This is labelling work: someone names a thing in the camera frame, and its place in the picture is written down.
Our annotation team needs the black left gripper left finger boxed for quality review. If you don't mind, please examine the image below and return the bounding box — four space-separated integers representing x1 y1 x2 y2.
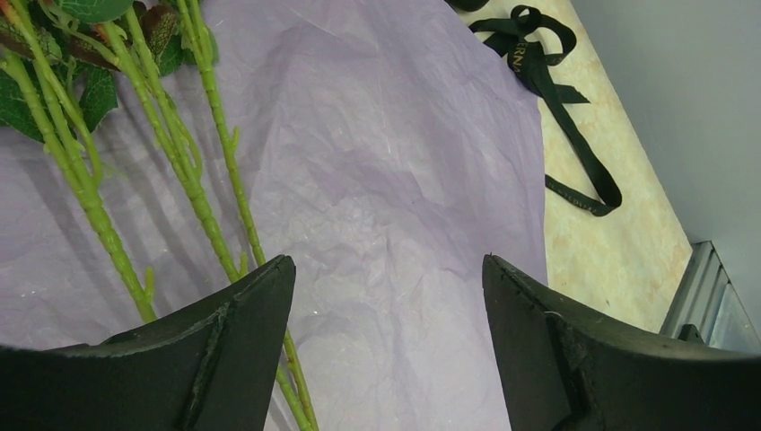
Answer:
1 255 296 430

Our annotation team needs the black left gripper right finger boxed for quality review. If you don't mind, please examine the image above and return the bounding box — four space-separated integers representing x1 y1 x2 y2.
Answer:
482 254 760 430

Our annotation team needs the purple wrapping paper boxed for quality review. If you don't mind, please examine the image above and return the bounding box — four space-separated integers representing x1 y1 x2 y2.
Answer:
1 1 547 430

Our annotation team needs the black ribbon with gold lettering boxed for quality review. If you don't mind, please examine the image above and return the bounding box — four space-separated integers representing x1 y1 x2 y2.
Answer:
468 4 623 217

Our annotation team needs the pink and white flower bunch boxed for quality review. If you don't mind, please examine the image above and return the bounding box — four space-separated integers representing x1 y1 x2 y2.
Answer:
1 1 318 430

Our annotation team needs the aluminium front rail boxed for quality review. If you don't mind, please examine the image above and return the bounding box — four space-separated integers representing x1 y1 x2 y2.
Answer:
660 241 760 356

